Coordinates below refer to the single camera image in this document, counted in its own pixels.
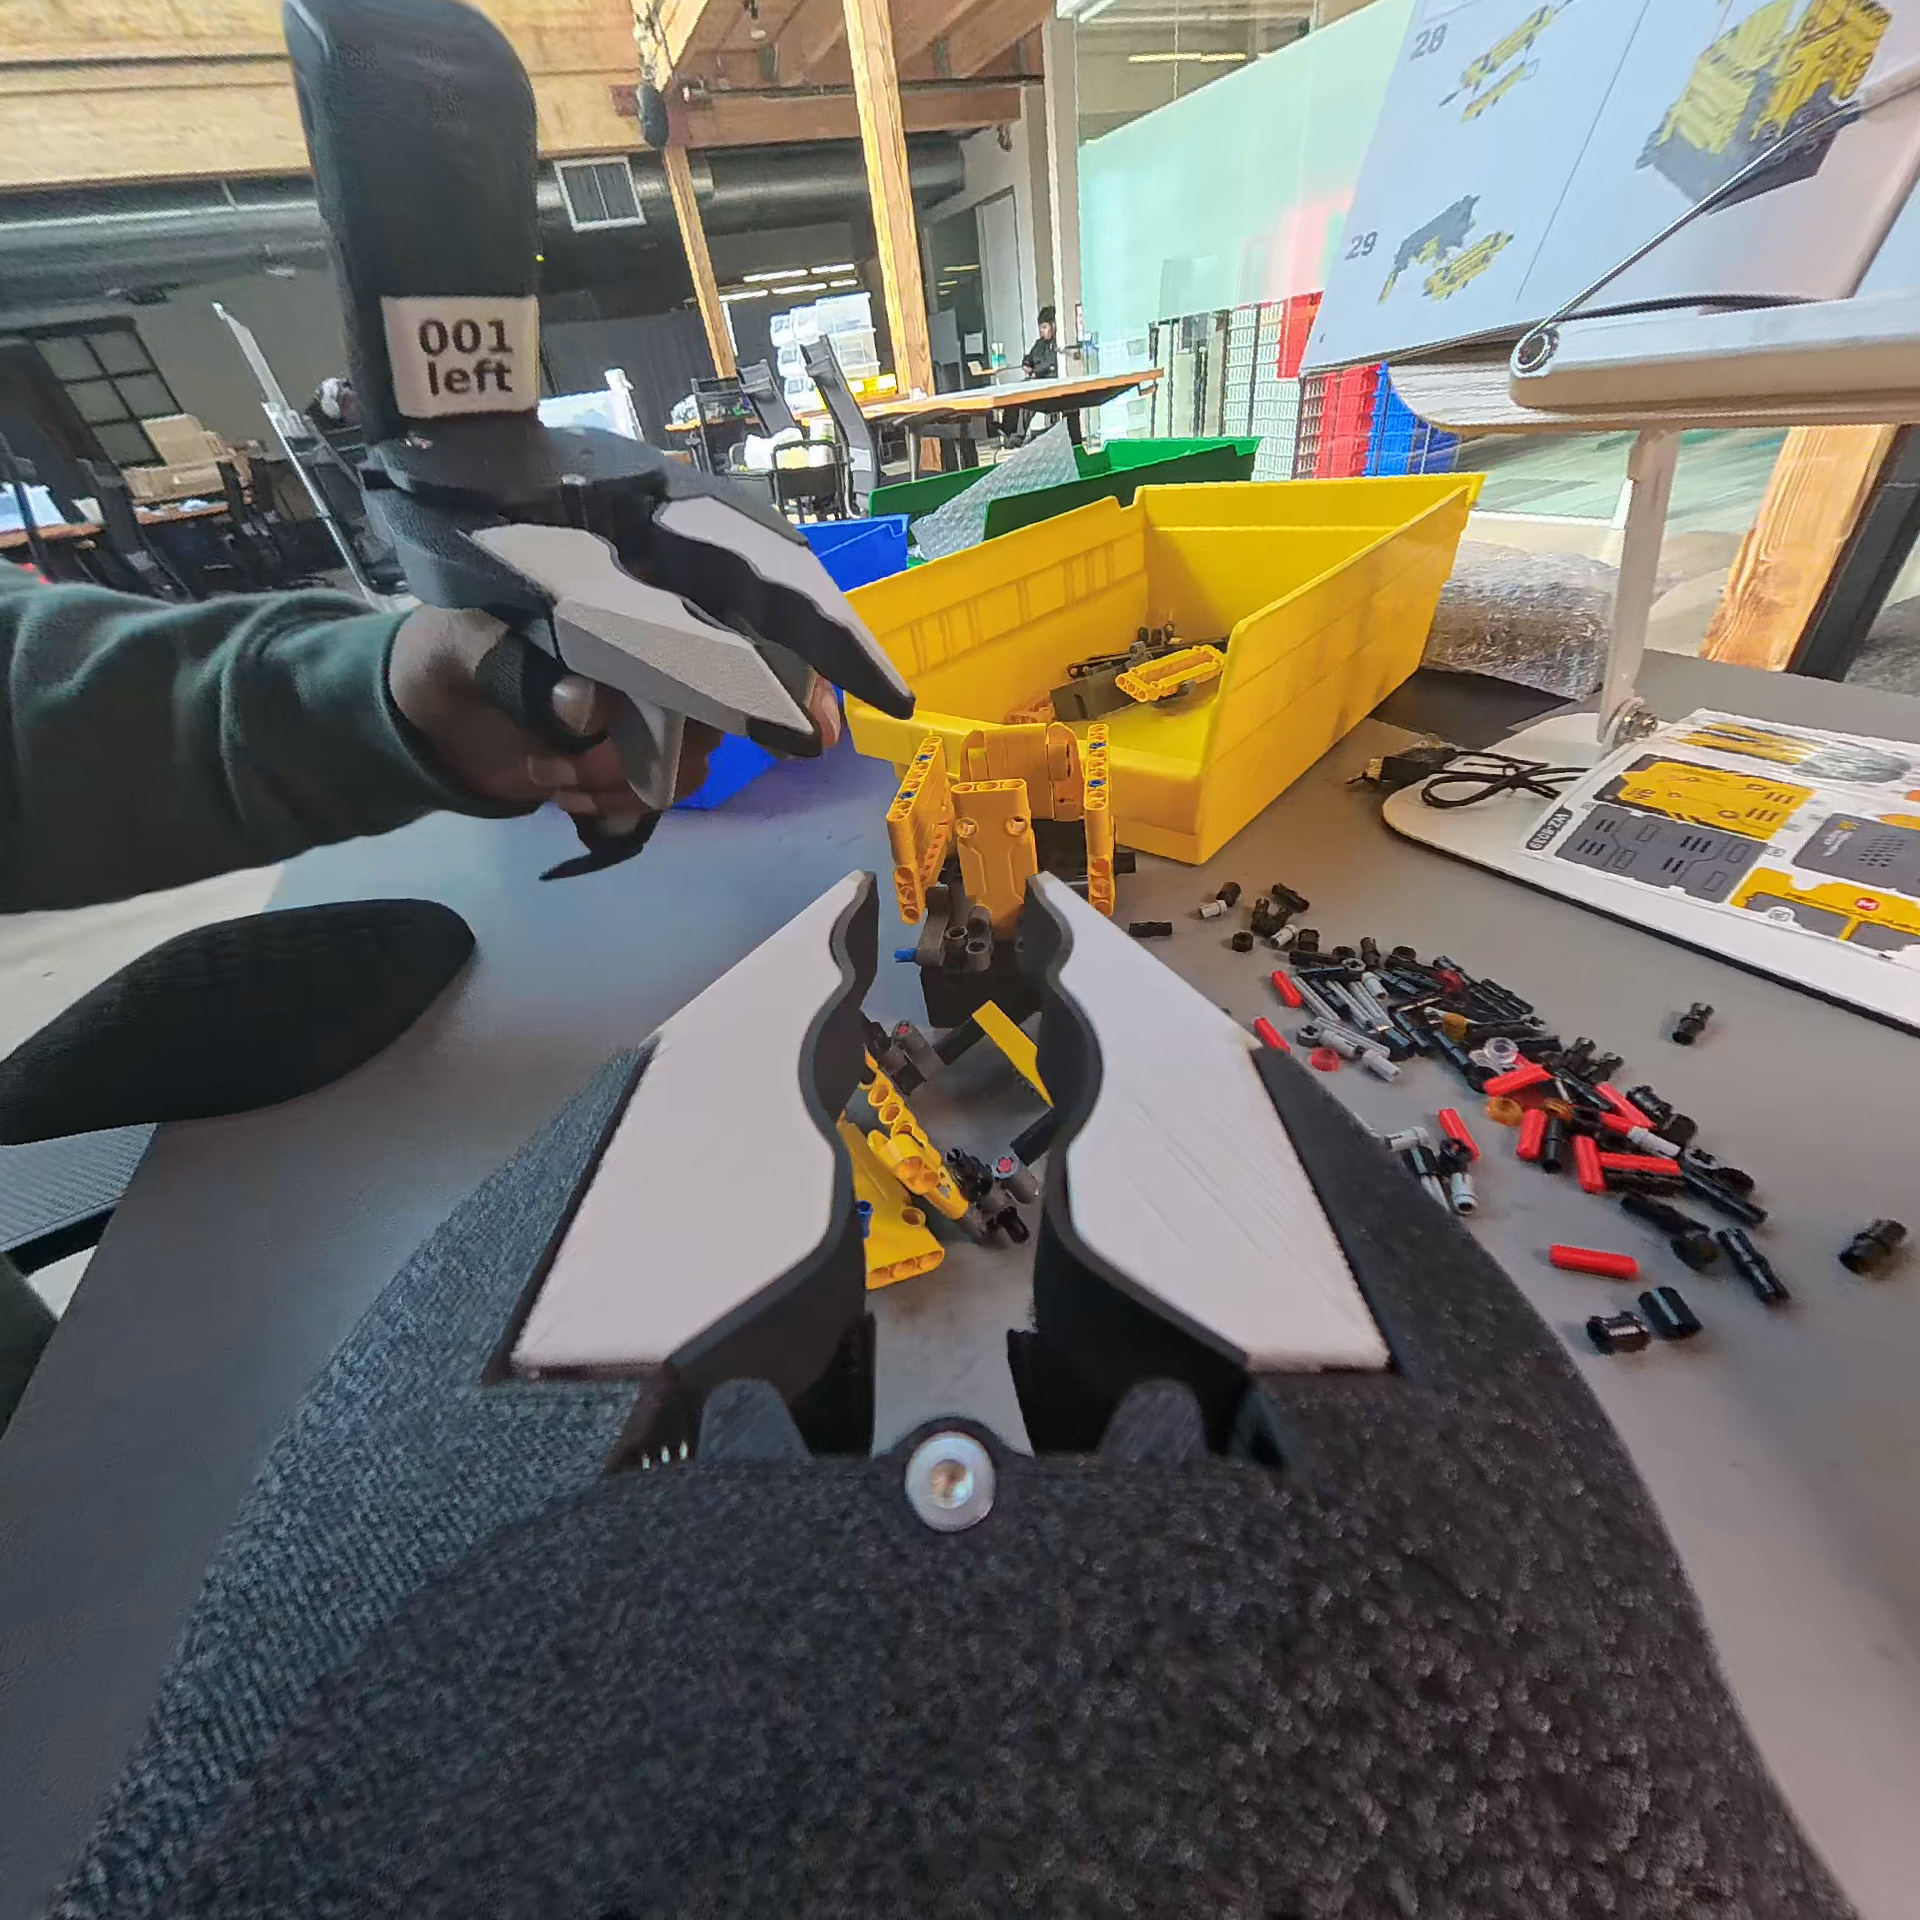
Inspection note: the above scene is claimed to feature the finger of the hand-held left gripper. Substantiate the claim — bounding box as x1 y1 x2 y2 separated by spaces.
477 522 826 762
647 491 920 725

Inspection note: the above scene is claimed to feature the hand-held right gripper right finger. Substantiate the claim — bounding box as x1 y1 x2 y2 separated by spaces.
1027 873 1396 1378

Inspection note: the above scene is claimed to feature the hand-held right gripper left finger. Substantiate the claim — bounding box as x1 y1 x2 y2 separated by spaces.
510 872 882 1382

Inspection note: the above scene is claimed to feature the yellow lego panel with pins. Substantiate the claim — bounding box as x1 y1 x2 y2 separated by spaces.
836 1117 950 1291

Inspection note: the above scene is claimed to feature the lego axle and gear assembly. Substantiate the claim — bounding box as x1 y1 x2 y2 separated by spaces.
856 1001 1058 1248

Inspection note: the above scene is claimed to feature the pile of small lego pins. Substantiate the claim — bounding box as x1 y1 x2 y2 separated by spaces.
1124 877 1795 1360

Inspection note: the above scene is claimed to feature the yellow lego robot body model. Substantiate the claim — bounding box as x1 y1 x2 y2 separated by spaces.
884 720 1123 1040

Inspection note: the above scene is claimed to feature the lego instruction booklet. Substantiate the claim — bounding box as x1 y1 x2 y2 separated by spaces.
1303 0 1920 377

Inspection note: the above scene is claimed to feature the person's left forearm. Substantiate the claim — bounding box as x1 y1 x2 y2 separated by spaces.
0 562 436 916

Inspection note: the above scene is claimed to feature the person's left hand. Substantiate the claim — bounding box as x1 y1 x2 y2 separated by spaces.
386 608 728 826

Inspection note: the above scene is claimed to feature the blue plastic bin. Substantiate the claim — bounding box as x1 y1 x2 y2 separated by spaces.
675 513 911 811

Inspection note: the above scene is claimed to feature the bubble wrap sheet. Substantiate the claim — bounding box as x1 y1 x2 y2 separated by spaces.
910 420 1080 565
1418 539 1623 700

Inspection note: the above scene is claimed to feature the wooden pillar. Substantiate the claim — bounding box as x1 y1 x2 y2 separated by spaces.
1702 422 1903 673
661 141 741 379
839 0 939 395

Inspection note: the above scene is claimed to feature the wooden office desk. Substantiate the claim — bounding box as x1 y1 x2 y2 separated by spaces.
862 368 1164 442

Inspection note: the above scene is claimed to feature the green plastic bin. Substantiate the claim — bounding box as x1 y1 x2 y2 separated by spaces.
866 434 1261 541

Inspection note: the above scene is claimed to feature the yellow plastic bin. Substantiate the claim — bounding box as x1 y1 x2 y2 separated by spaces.
844 472 1488 866

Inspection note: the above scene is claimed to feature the sticker sheet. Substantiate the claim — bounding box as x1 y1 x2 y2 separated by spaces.
1523 718 1920 962

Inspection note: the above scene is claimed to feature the stack of coloured plastic crates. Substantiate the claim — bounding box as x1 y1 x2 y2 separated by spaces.
1160 292 1464 483

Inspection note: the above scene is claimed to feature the black cable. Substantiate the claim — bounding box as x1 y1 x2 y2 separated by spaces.
1350 744 1594 813

